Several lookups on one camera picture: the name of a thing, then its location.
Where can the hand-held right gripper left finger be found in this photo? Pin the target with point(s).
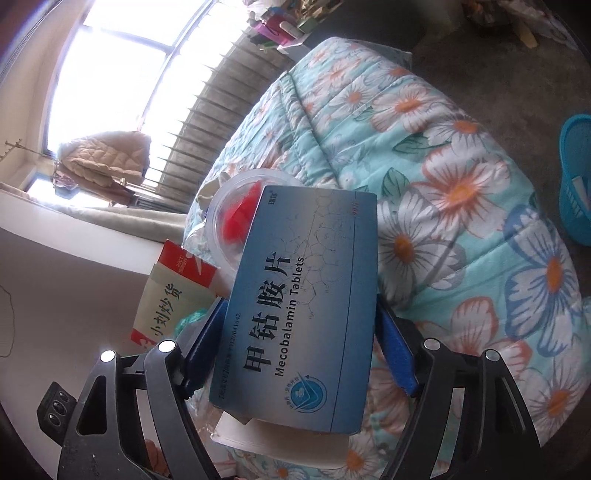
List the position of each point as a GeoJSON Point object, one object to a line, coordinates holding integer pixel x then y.
{"type": "Point", "coordinates": [203, 344]}

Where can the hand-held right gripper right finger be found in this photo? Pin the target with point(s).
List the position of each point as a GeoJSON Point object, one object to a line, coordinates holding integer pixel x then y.
{"type": "Point", "coordinates": [398, 353]}

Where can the blue medicine box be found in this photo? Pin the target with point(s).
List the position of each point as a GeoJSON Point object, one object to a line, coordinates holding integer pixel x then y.
{"type": "Point", "coordinates": [300, 300]}

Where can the blue plastic basket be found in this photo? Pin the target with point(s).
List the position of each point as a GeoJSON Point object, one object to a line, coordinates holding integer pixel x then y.
{"type": "Point", "coordinates": [572, 152]}

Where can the cream and red snack packet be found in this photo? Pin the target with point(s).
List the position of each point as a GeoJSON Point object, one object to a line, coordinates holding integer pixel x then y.
{"type": "Point", "coordinates": [161, 300]}

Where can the white paper under box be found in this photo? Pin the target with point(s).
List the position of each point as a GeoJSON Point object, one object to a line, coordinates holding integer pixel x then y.
{"type": "Point", "coordinates": [277, 443]}

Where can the clear plastic cup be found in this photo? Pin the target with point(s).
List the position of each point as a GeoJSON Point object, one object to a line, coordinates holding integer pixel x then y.
{"type": "Point", "coordinates": [231, 207]}

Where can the crumpled clear plastic wrapper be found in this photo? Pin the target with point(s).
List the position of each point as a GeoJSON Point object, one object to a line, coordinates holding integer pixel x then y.
{"type": "Point", "coordinates": [210, 189]}

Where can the floral quilt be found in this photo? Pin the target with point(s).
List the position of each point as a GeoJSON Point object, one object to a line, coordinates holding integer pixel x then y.
{"type": "Point", "coordinates": [461, 184]}

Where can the beige down jacket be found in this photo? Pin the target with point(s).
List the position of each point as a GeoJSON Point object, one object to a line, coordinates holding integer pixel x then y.
{"type": "Point", "coordinates": [106, 157]}

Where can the metal balcony railing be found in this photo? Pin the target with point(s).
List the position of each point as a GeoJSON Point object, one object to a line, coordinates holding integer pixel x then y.
{"type": "Point", "coordinates": [221, 115]}

